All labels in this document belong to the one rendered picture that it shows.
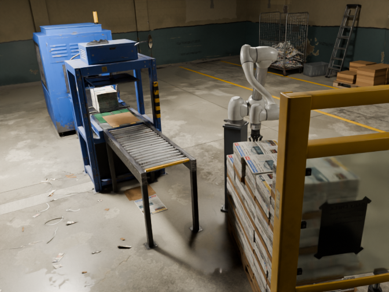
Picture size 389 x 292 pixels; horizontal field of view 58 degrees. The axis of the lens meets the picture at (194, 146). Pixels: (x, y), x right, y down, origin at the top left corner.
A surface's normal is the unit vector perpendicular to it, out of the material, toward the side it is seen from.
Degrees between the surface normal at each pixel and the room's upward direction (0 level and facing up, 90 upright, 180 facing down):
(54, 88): 90
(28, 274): 0
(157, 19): 90
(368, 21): 90
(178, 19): 90
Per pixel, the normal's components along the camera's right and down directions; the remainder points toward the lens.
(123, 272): -0.04, -0.92
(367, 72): -0.89, 0.22
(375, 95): 0.15, 0.37
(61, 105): 0.46, 0.32
